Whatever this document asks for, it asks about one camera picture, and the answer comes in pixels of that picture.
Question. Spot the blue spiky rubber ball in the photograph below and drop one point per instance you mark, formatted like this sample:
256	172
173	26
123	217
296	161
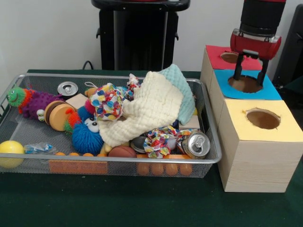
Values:
85	140

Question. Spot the black stand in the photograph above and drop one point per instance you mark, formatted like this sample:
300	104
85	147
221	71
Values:
293	47

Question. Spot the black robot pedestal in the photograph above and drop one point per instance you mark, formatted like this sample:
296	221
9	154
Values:
139	35

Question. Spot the shallow silver mesh bin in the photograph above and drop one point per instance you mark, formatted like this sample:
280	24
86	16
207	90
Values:
154	168

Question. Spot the crushed clear plastic bottle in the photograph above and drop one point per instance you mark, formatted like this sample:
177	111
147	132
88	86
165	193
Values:
39	148

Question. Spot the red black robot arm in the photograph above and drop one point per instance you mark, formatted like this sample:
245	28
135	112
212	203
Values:
260	14

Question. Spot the wooden box with three holes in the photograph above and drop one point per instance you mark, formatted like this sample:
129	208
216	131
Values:
255	160

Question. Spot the purple spiky ball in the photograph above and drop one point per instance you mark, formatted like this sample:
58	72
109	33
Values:
42	101

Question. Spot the tan brown toy burger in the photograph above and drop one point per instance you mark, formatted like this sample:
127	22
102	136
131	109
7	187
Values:
59	116

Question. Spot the cream waffle cloth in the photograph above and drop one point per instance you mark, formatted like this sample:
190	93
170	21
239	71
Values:
151	106

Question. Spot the yellow ball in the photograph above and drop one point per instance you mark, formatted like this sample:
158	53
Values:
10	149

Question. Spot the dark green table cloth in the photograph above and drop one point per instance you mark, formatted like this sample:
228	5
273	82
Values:
118	203
296	94

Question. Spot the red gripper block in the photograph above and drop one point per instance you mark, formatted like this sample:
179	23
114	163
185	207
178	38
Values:
267	47

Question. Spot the crushed metal can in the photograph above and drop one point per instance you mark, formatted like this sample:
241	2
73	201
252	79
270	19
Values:
197	145

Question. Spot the mint green waffle cloth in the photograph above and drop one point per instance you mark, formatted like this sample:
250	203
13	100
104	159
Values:
187	94

